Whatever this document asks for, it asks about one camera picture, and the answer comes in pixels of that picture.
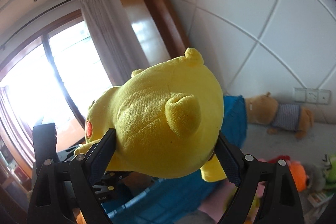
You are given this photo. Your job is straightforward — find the orange plush toy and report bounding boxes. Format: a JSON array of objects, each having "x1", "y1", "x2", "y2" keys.
[{"x1": 286, "y1": 160, "x2": 309, "y2": 192}]

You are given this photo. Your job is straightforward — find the pink plush green shell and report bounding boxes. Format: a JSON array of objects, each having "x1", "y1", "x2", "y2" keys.
[{"x1": 198, "y1": 179, "x2": 265, "y2": 223}]

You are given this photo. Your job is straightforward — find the green bird plush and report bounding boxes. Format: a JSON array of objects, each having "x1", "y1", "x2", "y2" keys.
[{"x1": 322, "y1": 154, "x2": 336, "y2": 189}]

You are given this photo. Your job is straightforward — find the blue plastic storage bin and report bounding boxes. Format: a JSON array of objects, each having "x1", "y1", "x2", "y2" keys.
[{"x1": 102, "y1": 95, "x2": 249, "y2": 224}]

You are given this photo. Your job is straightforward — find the brown bear striped shirt plush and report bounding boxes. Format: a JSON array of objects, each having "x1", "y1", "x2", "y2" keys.
[{"x1": 245, "y1": 92, "x2": 314, "y2": 139}]

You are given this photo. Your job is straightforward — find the yellow Pikachu plush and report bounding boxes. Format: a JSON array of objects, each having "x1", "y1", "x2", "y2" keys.
[{"x1": 75, "y1": 48, "x2": 226, "y2": 182}]

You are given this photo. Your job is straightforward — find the white curtain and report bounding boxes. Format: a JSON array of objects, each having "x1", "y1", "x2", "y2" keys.
[{"x1": 79, "y1": 0, "x2": 149, "y2": 85}]

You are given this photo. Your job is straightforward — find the white wall socket strip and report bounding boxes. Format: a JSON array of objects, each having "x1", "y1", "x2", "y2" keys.
[{"x1": 293, "y1": 88, "x2": 331, "y2": 105}]

